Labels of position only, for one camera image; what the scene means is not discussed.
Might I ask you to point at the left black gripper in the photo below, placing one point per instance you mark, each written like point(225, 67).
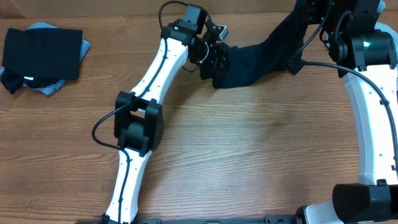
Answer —
point(218, 59)

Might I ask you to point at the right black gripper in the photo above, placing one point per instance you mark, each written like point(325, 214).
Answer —
point(311, 11)

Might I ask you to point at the black t-shirt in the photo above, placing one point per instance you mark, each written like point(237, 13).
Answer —
point(246, 65)

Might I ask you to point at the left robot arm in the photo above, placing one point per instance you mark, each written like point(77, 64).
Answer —
point(138, 115)

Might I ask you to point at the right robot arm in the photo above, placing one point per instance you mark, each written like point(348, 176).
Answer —
point(364, 55)

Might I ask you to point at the crumpled light denim jeans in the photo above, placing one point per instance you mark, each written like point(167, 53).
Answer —
point(388, 18)

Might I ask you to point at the folded light blue jeans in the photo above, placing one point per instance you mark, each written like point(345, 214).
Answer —
point(85, 46)

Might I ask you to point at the folded black shirt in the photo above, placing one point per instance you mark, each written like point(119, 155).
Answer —
point(43, 53)

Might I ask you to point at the black garment under stack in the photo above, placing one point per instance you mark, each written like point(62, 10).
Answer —
point(12, 82)

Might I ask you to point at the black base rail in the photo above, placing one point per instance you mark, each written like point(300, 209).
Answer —
point(268, 219)

